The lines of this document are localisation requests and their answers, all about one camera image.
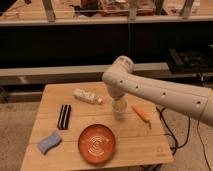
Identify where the black device on shelf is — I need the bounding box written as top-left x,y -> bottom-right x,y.
166,48 -> 213,73

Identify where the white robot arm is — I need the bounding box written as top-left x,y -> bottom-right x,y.
102,56 -> 213,127

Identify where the orange toy carrot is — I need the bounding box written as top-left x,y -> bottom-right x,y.
131,106 -> 152,129

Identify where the translucent plastic cup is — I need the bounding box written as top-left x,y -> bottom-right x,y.
112,100 -> 127,120

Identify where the orange ridged plate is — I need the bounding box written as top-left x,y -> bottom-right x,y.
78,124 -> 116,164

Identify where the white plastic bottle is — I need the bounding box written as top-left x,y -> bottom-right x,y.
73,88 -> 103,105

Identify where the blue sponge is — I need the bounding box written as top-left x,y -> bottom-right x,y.
38,132 -> 62,155

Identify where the black power cable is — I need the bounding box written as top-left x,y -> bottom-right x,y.
155,105 -> 213,171

